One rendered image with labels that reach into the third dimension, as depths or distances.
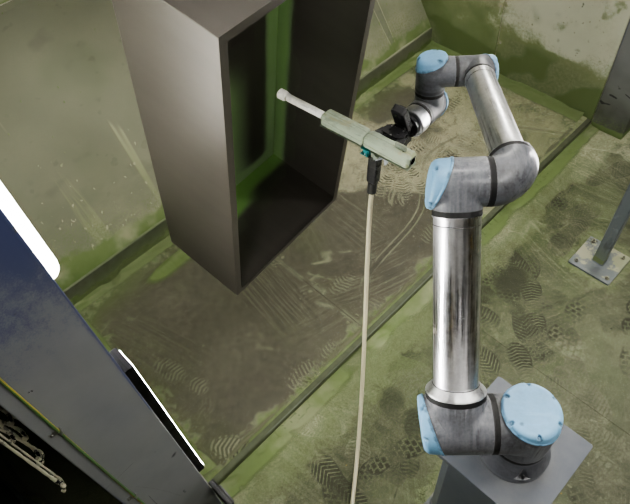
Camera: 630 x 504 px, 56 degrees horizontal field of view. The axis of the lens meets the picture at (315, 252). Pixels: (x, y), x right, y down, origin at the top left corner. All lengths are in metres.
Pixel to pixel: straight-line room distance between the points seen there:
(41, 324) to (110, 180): 1.93
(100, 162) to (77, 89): 0.33
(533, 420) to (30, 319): 1.12
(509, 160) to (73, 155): 2.00
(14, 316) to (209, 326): 1.79
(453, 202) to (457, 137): 2.05
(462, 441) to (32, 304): 1.03
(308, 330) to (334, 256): 0.41
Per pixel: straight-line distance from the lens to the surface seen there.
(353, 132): 1.72
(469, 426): 1.54
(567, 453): 1.84
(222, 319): 2.72
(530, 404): 1.57
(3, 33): 2.89
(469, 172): 1.37
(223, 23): 1.32
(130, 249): 2.96
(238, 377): 2.57
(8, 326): 0.99
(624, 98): 3.51
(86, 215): 2.89
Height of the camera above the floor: 2.31
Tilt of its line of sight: 53 degrees down
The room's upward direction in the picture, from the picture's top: 7 degrees counter-clockwise
